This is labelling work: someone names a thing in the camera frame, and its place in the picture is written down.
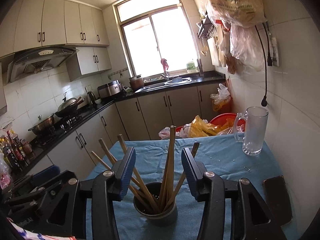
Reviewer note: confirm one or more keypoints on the sauce bottles group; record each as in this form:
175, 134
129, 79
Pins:
14, 153

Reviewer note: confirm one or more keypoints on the pink hanging plastic bag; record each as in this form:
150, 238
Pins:
245, 48

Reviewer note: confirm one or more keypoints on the white cabinets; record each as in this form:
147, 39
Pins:
32, 24
137, 119

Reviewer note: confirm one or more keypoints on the steel pot with lid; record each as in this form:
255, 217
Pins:
42, 124

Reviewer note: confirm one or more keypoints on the wooden chopstick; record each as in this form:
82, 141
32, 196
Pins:
108, 174
182, 178
162, 196
142, 185
123, 170
170, 170

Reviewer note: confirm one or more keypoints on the black wok with lid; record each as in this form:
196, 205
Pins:
68, 106

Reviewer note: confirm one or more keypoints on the white wall power strip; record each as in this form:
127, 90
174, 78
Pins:
275, 52

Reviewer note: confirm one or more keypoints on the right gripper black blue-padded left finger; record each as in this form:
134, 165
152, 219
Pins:
102, 212

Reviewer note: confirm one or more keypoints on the blue table cloth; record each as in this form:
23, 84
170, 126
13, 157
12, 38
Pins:
221, 154

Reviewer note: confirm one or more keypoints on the black smartphone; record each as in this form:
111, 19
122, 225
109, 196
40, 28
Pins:
278, 200

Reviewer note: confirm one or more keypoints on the red trash bin with bags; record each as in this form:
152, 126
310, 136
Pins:
221, 101

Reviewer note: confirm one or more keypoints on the silver rice cooker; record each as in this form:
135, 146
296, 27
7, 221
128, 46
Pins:
110, 89

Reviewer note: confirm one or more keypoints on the clear glass beer mug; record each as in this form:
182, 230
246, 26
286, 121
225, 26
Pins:
255, 127

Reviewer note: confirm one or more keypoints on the large hanging plastic bag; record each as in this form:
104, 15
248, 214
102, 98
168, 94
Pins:
244, 13

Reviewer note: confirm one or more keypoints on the black electric kettle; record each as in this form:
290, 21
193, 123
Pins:
91, 98

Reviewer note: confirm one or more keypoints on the black wall rack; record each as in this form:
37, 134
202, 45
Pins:
206, 29

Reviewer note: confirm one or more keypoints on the red plastic basin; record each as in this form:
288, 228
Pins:
221, 120

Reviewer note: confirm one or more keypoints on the steel sink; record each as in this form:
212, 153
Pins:
166, 84

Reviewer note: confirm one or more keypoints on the upper white cabinets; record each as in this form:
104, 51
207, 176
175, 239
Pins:
32, 24

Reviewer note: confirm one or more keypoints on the brown clay pot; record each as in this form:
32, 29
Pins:
136, 82

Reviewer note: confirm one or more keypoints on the lower white cabinets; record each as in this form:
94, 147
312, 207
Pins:
137, 119

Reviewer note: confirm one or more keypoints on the dark cylindrical utensil holder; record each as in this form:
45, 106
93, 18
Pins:
154, 214

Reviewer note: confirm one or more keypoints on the yellow plastic bag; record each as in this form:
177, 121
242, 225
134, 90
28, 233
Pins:
200, 128

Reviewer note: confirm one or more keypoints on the black range hood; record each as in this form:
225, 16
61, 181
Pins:
37, 60

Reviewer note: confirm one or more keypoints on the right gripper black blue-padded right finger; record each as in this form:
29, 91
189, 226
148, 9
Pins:
250, 216

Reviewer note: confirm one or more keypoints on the window with brown frame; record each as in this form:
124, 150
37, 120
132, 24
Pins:
157, 37

